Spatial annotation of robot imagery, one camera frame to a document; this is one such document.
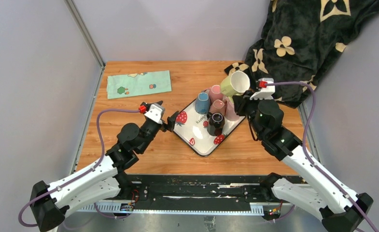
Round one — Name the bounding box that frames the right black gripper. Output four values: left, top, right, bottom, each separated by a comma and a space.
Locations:
234, 90, 267, 138

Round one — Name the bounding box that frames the yellow-green faceted mug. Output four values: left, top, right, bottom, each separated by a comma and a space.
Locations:
220, 71, 250, 97

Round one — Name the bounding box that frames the black glossy mug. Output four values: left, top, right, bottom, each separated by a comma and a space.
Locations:
207, 112, 225, 136

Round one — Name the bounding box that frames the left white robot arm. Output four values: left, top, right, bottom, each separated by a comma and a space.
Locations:
28, 104, 179, 232

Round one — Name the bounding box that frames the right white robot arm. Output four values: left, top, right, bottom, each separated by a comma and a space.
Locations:
233, 91, 373, 232

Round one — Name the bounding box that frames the light pink faceted mug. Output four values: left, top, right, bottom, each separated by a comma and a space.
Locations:
224, 96, 239, 121

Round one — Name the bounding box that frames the dusty pink faceted mug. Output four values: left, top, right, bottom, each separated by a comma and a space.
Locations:
209, 99, 226, 116

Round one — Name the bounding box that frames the pink tall mug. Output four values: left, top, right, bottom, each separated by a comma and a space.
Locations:
208, 85, 224, 103

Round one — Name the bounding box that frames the blue dotted mug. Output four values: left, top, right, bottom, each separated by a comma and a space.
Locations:
195, 92, 211, 115

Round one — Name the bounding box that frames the strawberry print white tray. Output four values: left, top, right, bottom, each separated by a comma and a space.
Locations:
173, 99, 245, 157

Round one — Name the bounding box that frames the mint green printed cloth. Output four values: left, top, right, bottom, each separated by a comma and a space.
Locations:
107, 71, 172, 99

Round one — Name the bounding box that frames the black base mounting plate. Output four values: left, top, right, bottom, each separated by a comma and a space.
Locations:
113, 174, 289, 213

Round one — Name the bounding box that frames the black floral plush blanket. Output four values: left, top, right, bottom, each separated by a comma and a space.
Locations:
225, 0, 379, 108

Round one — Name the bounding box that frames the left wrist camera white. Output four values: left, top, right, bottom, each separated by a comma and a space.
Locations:
143, 101, 165, 124

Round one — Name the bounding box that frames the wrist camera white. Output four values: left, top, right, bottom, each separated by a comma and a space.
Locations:
143, 101, 165, 124
250, 78, 275, 100

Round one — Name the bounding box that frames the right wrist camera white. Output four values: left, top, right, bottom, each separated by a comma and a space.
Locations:
250, 78, 275, 100

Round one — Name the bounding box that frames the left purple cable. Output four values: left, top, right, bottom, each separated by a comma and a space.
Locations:
18, 105, 147, 228

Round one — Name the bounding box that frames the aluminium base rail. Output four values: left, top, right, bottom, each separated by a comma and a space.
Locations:
45, 179, 353, 232

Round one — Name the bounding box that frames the aluminium frame post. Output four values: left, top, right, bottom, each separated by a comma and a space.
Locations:
64, 0, 105, 70

